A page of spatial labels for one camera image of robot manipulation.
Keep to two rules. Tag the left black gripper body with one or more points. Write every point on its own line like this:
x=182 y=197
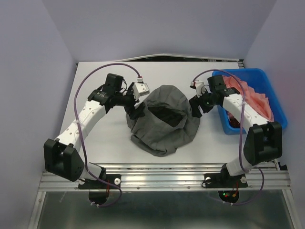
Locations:
x=127 y=99

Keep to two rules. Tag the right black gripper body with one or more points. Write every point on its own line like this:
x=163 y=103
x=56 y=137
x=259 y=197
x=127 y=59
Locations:
x=206 y=101

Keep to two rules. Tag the grey pleated skirt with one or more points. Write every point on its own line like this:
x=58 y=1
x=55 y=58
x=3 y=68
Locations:
x=167 y=124

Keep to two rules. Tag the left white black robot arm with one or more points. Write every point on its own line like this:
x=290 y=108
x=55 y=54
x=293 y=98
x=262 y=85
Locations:
x=61 y=155

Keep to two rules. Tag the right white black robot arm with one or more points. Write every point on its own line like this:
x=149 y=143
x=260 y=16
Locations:
x=264 y=138

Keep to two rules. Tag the red polka dot skirt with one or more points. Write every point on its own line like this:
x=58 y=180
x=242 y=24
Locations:
x=233 y=122

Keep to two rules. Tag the pink skirt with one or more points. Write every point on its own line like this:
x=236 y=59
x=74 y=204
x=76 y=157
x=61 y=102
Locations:
x=259 y=102

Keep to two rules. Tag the blue plastic bin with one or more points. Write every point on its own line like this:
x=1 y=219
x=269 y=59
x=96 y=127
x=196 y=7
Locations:
x=257 y=80

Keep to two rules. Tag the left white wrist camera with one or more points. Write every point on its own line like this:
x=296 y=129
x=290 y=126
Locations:
x=140 y=89

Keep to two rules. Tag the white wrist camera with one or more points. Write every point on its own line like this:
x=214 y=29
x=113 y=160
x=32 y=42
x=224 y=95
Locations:
x=197 y=85
x=140 y=89

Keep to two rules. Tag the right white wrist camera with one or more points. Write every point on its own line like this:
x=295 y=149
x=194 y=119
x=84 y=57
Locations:
x=197 y=85

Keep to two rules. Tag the aluminium frame rail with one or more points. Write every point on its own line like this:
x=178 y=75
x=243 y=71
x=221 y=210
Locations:
x=188 y=177

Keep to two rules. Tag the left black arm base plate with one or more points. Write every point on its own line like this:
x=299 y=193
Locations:
x=114 y=179

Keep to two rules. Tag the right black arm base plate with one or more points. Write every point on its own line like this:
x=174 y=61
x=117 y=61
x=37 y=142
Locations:
x=216 y=180

